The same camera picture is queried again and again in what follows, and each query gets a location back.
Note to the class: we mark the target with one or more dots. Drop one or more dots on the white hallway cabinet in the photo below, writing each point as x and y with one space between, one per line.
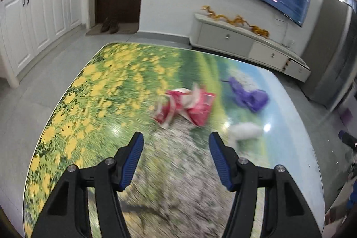
36 26

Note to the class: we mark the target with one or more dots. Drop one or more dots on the grey refrigerator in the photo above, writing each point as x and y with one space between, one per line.
326 54

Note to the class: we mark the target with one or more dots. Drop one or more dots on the grey doormat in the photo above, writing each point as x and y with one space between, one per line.
128 29

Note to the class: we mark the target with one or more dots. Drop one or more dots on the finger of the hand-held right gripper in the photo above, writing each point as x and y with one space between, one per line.
347 139

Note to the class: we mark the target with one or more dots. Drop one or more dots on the golden dragon ornament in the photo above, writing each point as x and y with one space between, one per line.
223 17

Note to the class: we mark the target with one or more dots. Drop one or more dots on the brown shoe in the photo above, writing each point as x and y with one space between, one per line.
105 25
114 26

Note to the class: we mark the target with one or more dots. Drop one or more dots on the red white snack packet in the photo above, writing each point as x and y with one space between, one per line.
184 109

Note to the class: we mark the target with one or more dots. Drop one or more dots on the white crumpled tissue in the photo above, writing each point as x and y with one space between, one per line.
245 133

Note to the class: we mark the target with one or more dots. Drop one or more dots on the small golden ornament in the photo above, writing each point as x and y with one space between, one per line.
260 31

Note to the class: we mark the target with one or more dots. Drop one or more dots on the purple plastic bag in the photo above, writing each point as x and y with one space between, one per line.
249 95

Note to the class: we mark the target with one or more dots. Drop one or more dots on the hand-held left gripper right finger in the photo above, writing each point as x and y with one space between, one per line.
220 160

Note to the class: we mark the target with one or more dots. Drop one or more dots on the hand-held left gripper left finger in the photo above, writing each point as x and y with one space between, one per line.
131 160

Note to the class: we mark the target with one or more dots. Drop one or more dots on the white television stand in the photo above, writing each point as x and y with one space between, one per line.
223 37

